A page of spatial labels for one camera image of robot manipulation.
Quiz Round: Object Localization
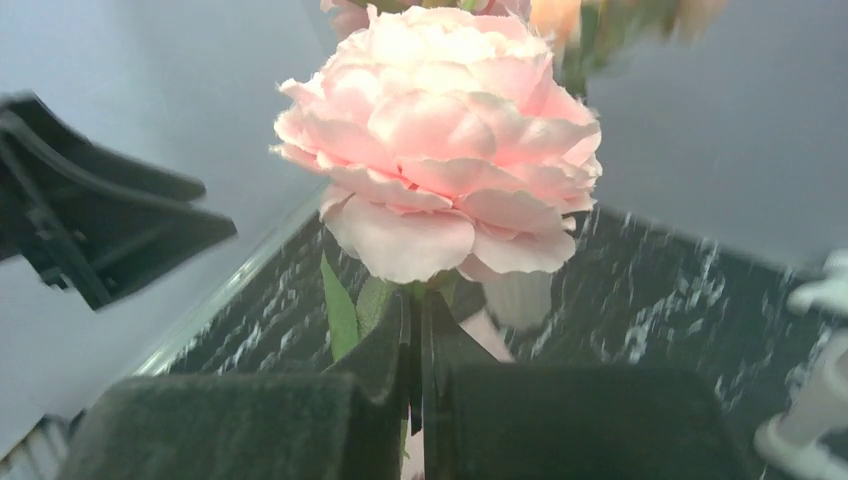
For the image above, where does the pink rose flower bunch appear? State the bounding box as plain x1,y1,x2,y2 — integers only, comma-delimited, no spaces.
270,0,730,480

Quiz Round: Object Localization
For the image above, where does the white ribbed vase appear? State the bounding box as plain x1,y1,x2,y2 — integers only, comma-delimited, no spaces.
460,271,554,362

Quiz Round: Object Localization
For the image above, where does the white PVC pipe frame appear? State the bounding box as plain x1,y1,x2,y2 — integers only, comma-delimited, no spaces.
753,249,847,480

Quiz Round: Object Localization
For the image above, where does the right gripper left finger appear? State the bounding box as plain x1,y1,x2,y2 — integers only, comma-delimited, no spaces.
59,293,410,480

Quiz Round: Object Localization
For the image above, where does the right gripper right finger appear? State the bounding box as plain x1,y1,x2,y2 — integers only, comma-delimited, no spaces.
420,293,742,480

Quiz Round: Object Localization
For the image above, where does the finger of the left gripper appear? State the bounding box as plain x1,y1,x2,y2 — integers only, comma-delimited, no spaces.
1,112,237,310
1,92,206,202

